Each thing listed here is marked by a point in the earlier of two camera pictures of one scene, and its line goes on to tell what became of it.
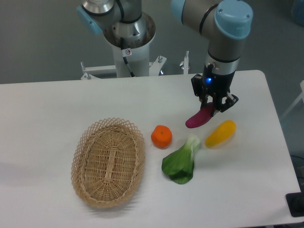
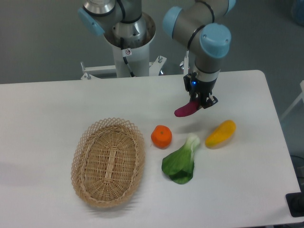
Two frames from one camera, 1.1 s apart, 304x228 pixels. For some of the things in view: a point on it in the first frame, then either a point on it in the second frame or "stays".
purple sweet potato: [202, 116] → [187, 109]
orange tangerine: [161, 137] stays
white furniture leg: [301, 96] stays
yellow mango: [221, 133] stays
